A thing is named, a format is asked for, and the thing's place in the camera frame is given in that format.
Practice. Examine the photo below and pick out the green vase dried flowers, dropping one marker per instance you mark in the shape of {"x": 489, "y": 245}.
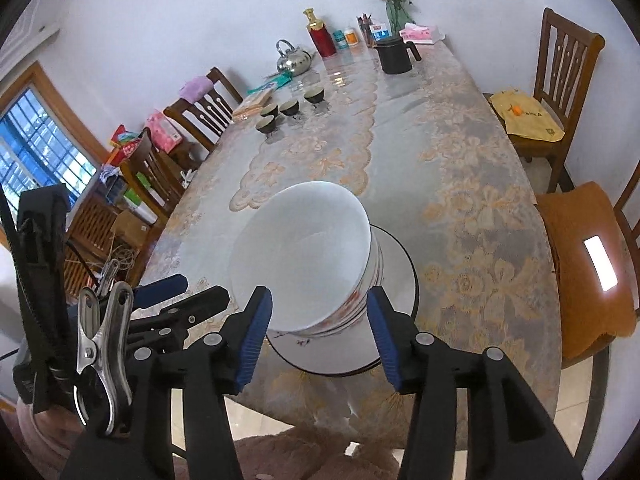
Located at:
{"x": 397, "y": 10}

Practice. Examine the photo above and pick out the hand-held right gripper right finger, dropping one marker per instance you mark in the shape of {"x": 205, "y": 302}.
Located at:
{"x": 385, "y": 340}

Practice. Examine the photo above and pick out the pink tissue pack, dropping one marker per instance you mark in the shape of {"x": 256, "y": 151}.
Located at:
{"x": 422, "y": 34}

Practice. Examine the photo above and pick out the white plastic bag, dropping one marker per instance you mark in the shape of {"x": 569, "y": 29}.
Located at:
{"x": 187, "y": 177}

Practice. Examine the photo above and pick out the green lid jar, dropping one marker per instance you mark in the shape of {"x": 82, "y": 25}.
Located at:
{"x": 341, "y": 40}

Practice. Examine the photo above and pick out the pen holder with pencils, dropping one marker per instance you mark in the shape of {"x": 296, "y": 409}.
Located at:
{"x": 364, "y": 32}

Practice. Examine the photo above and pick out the chopsticks pack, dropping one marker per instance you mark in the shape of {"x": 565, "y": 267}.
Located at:
{"x": 252, "y": 102}

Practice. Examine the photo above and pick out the green packet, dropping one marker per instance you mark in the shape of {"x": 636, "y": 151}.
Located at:
{"x": 277, "y": 81}

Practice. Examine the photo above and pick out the white blue milk carton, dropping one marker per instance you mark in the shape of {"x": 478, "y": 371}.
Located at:
{"x": 380, "y": 32}

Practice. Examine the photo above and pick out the stainless steel kettle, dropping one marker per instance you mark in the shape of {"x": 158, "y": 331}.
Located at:
{"x": 295, "y": 60}

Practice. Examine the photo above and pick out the red snack bag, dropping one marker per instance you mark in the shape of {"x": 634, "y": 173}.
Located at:
{"x": 125, "y": 145}

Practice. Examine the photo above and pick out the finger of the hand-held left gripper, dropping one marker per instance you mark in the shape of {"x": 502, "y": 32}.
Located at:
{"x": 200, "y": 305}
{"x": 160, "y": 290}

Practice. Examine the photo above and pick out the black pitcher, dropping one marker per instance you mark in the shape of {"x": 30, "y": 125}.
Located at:
{"x": 392, "y": 57}

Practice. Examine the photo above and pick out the peach lace table runner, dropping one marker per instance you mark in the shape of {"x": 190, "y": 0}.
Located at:
{"x": 310, "y": 160}

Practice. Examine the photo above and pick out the green white box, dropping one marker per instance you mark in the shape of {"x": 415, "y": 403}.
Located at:
{"x": 142, "y": 205}

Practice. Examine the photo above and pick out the plum branch painted plate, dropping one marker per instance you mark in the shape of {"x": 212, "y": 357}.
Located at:
{"x": 395, "y": 280}

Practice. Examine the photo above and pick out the pink package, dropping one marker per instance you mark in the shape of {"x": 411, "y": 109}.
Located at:
{"x": 164, "y": 131}

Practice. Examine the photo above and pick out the yellow bag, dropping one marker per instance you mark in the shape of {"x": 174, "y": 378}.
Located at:
{"x": 530, "y": 120}

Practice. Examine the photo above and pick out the red bottle gold cap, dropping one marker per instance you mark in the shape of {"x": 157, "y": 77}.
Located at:
{"x": 321, "y": 37}

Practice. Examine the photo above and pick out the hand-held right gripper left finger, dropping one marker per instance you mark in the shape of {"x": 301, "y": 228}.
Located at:
{"x": 255, "y": 340}

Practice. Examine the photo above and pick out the window with wooden frame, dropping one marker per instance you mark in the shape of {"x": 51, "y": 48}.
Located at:
{"x": 35, "y": 145}

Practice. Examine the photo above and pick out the large metal spring clip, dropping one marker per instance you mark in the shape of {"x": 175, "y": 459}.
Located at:
{"x": 102, "y": 350}

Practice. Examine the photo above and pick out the small metal spring clip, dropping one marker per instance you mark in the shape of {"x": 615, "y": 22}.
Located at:
{"x": 107, "y": 275}

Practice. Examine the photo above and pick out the wooden chair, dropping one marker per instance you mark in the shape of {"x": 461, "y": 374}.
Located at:
{"x": 575, "y": 260}
{"x": 205, "y": 115}
{"x": 565, "y": 60}
{"x": 155, "y": 180}

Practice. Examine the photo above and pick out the small orange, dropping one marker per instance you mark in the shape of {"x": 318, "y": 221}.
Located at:
{"x": 516, "y": 109}

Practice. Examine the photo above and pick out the cardboard box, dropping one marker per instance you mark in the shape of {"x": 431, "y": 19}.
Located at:
{"x": 130, "y": 227}

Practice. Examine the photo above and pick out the purple towel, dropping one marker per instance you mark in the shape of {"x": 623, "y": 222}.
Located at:
{"x": 196, "y": 89}

